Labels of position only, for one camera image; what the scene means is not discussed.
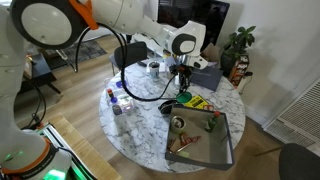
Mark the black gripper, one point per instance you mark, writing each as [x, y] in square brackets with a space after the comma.
[182, 71]

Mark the round green plastic lid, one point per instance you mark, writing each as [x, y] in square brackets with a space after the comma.
[184, 98]

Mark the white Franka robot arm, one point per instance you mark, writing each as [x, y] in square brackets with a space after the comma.
[43, 23]

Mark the yellow printed box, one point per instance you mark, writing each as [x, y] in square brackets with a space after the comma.
[198, 102]

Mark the brown cardboard box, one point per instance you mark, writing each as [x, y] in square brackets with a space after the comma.
[210, 53]

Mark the clear plastic storage box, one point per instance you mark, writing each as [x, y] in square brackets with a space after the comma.
[124, 100]

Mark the grey open cardboard box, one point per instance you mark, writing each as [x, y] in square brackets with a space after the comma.
[203, 148]

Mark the metal cup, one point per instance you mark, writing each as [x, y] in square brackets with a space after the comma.
[154, 70]

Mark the round metal tin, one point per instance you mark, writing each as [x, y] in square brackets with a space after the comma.
[178, 124]

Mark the green bottle with red cap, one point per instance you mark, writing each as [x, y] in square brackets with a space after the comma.
[212, 124]

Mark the orange plastic toy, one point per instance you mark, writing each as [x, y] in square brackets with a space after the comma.
[186, 138]

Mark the orange printed carton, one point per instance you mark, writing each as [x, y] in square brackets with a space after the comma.
[239, 70]

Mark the tan wooden block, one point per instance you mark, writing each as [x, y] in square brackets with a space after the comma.
[173, 145]

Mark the black chair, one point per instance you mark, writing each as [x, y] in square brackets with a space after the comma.
[130, 53]

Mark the potted green plant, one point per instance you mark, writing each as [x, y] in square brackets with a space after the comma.
[238, 41]

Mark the small dark jar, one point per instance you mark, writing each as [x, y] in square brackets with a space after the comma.
[117, 110]

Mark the black flat screen monitor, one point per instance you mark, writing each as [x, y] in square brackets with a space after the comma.
[200, 13]

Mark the small bottle with red cap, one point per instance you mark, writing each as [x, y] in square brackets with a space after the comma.
[109, 94]

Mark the grey patterned rug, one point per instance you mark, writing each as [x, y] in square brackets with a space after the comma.
[83, 50]

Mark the white floor vent grille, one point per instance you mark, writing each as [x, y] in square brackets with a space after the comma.
[296, 116]

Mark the light wooden bench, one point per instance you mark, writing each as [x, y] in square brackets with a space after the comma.
[80, 143]

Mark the dark round seat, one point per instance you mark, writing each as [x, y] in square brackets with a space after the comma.
[300, 163]

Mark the black side table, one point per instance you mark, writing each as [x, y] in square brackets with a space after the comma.
[38, 70]

